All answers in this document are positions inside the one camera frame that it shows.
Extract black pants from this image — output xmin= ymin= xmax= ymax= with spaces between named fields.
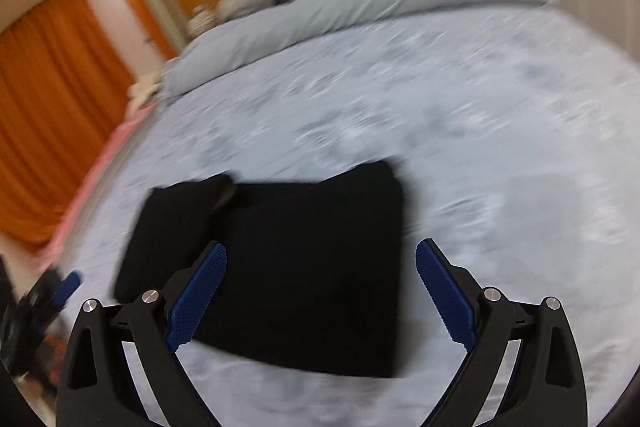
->
xmin=113 ymin=161 xmax=405 ymax=378

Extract pink topped window bench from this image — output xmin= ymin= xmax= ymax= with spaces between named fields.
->
xmin=37 ymin=100 xmax=158 ymax=270

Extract orange curtain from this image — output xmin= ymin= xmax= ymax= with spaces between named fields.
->
xmin=0 ymin=0 xmax=134 ymax=255

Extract cream plush toy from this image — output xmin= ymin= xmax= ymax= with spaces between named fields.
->
xmin=125 ymin=72 xmax=160 ymax=119

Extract butterfly patterned bed sheet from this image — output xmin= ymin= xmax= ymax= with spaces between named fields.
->
xmin=63 ymin=4 xmax=639 ymax=426

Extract grey rolled duvet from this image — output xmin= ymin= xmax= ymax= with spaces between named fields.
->
xmin=160 ymin=0 xmax=553 ymax=104

